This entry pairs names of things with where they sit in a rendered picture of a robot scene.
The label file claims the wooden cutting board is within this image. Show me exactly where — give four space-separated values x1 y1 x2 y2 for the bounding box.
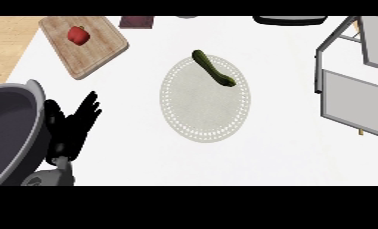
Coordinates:
37 16 132 81

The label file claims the grey tiered shelf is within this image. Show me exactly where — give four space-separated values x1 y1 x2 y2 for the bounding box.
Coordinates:
313 16 378 137

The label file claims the large grey pot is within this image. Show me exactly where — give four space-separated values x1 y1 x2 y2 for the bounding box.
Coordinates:
0 78 55 186

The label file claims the dark maroon flat object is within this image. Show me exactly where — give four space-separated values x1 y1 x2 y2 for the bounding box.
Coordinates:
118 16 157 30

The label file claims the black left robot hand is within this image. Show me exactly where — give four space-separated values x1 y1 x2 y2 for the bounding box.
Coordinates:
43 90 104 163

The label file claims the red bell pepper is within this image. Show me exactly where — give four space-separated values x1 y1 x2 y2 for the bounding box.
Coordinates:
67 25 92 47

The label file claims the round pale grey placemat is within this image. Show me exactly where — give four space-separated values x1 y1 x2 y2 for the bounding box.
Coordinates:
160 54 253 144

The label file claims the dark green zucchini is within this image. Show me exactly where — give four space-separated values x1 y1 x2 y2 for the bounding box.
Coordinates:
191 49 238 88

